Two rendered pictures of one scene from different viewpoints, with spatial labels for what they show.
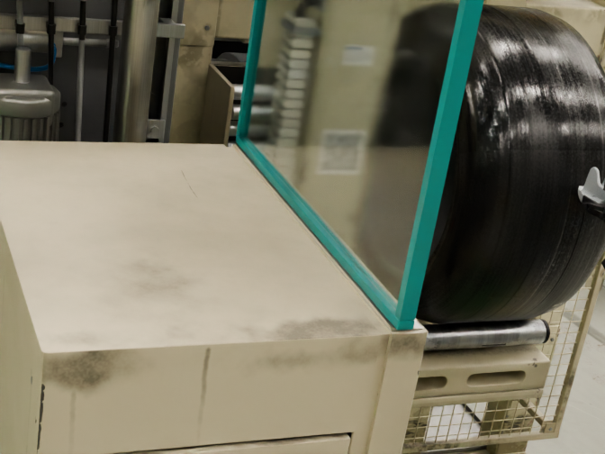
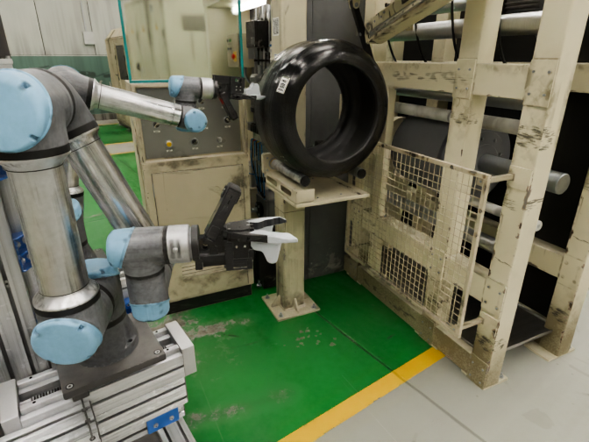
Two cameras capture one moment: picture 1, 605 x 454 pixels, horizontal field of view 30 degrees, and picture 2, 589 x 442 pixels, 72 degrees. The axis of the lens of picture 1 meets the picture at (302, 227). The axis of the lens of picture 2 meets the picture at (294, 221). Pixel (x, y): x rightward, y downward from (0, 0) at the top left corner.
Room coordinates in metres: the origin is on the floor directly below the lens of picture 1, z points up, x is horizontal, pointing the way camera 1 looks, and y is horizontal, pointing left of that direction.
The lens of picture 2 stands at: (1.79, -2.08, 1.38)
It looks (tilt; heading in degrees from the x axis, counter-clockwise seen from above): 22 degrees down; 90
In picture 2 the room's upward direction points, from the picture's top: straight up
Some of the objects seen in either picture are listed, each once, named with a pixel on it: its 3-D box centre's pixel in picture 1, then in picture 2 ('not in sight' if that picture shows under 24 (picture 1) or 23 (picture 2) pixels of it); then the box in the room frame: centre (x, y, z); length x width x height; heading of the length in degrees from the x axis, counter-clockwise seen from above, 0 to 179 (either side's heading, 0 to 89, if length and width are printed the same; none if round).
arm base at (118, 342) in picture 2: not in sight; (102, 329); (1.33, -1.27, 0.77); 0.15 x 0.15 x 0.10
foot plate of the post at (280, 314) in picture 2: not in sight; (290, 301); (1.77, -0.02, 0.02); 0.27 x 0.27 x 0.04; 25
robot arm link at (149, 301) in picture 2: not in sight; (149, 287); (1.49, -1.36, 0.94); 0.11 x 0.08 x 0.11; 99
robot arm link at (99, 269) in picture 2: not in sight; (93, 289); (1.33, -1.28, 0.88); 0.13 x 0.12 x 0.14; 99
